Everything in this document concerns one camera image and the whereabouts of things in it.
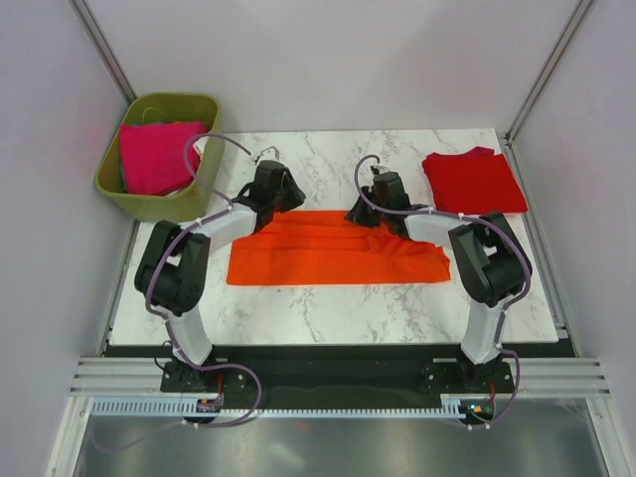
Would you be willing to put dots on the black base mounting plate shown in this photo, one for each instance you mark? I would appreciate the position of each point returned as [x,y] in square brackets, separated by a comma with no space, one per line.
[425,369]

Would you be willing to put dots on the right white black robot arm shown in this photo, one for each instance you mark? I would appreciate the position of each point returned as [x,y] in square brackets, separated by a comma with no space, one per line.
[493,267]

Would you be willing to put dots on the aluminium frame post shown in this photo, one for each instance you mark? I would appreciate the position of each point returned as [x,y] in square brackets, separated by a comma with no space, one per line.
[103,48]
[563,41]

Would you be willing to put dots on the magenta pink t shirt in bin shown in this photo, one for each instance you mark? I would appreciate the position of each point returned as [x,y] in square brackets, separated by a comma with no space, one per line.
[151,156]

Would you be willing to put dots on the right aluminium frame post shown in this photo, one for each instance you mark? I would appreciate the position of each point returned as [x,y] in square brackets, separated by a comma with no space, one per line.
[563,41]

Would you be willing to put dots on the crimson folded t shirt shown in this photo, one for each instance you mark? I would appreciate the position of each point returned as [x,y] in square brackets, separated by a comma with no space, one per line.
[479,151]

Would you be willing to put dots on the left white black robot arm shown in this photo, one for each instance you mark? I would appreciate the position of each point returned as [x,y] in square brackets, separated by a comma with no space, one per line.
[173,269]

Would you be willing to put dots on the left aluminium frame post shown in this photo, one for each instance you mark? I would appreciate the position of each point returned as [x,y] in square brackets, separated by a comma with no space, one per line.
[103,48]

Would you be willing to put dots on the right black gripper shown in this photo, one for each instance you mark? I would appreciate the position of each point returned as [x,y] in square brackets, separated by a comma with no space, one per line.
[358,216]

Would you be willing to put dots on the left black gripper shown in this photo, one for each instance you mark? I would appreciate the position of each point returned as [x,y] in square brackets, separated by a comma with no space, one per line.
[296,196]

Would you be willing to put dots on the red folded t shirt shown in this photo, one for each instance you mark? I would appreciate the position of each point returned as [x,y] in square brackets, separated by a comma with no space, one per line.
[473,186]

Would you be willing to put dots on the white slotted cable duct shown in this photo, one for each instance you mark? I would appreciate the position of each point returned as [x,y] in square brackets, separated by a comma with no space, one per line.
[289,403]

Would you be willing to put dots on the orange t shirt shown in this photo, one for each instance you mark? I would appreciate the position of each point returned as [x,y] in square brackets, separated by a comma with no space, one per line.
[322,248]

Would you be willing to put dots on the white garment in bin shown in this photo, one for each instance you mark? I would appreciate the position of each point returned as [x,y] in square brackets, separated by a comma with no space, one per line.
[199,147]

